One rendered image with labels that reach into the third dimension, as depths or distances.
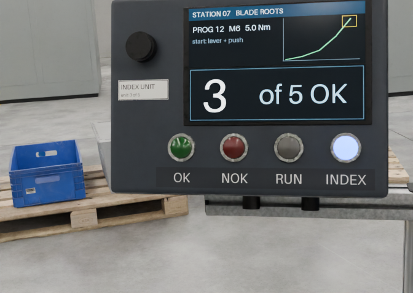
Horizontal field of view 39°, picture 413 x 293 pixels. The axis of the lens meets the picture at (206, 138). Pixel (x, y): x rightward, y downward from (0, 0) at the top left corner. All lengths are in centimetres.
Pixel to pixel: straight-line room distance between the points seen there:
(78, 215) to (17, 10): 474
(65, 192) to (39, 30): 453
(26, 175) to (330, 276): 172
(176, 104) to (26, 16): 720
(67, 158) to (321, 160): 347
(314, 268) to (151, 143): 228
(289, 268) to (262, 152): 226
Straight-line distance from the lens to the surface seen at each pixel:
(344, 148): 52
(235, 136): 54
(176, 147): 54
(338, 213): 61
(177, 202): 340
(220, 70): 54
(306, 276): 272
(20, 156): 394
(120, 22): 58
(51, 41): 771
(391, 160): 395
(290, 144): 52
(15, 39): 777
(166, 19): 57
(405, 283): 65
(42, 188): 340
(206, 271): 278
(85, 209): 333
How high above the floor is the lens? 126
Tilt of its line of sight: 14 degrees down
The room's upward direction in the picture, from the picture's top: 3 degrees counter-clockwise
